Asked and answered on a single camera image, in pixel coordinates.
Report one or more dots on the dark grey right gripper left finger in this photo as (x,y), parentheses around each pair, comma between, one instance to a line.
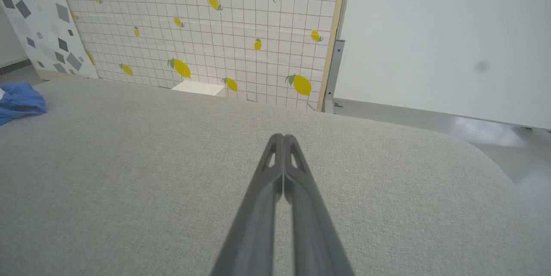
(254,224)

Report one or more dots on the plain white partition board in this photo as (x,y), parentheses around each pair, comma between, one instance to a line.
(430,39)

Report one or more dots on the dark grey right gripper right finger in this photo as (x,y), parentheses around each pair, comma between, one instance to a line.
(312,228)

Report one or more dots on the white box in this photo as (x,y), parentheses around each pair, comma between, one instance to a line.
(199,88)

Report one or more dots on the lemon print partition panel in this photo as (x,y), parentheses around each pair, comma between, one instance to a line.
(215,39)

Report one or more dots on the terrazzo print panel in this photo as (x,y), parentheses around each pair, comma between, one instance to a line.
(38,17)

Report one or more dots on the grey metal partition bracket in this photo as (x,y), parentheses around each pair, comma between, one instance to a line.
(334,73)

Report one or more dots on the blue shirt with white collar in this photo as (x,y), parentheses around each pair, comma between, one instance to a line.
(19,101)

